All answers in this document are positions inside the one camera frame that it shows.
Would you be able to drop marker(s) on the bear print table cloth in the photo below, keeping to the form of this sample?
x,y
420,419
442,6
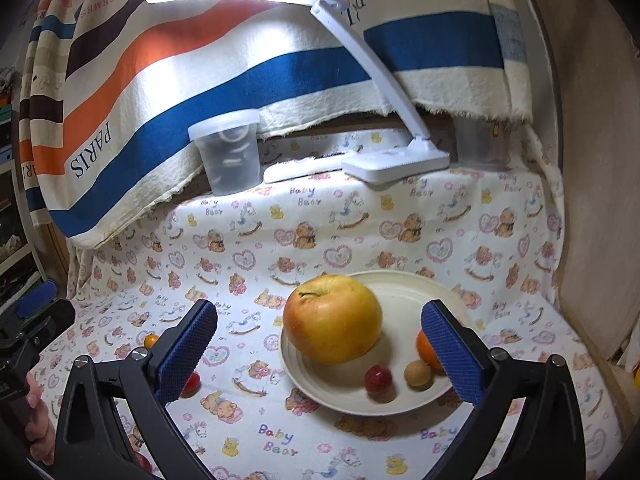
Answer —
x,y
350,230

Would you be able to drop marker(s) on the large orange mandarin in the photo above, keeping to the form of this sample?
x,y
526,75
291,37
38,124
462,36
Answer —
x,y
427,350

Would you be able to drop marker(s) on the large yellow apple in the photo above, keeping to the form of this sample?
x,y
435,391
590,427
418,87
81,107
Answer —
x,y
330,320

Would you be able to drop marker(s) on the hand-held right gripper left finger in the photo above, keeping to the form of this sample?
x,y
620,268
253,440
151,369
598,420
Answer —
x,y
185,350

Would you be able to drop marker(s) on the white flat slab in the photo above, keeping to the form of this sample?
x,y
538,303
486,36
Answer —
x,y
300,170

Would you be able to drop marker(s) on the yellow plastic item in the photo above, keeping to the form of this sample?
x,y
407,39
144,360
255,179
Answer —
x,y
636,376

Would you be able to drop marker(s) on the orange kumquat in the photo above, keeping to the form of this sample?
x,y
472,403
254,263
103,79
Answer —
x,y
151,341

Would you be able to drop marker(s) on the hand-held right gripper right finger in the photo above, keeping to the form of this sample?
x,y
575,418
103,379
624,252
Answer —
x,y
450,355

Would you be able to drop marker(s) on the light wooden board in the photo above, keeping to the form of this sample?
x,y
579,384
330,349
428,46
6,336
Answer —
x,y
600,210

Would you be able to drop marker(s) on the white desk lamp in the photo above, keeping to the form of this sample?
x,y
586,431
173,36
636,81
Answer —
x,y
380,75

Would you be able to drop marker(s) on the clear plastic cup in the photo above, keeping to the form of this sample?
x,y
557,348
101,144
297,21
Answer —
x,y
480,142

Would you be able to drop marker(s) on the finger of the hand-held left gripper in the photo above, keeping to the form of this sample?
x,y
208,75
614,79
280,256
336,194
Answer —
x,y
37,296

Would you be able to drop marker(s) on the striped blanket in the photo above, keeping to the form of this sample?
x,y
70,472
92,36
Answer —
x,y
200,85

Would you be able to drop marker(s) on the lidded translucent plastic container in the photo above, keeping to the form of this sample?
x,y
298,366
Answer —
x,y
225,155

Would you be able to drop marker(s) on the small brown longan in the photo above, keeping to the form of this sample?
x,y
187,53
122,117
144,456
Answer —
x,y
417,374

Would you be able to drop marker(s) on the person's left hand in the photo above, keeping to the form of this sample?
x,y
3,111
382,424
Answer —
x,y
41,425

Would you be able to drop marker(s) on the cream round plate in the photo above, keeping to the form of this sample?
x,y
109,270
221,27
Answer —
x,y
400,305

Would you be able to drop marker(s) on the white shelf unit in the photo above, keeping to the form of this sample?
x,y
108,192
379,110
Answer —
x,y
15,210

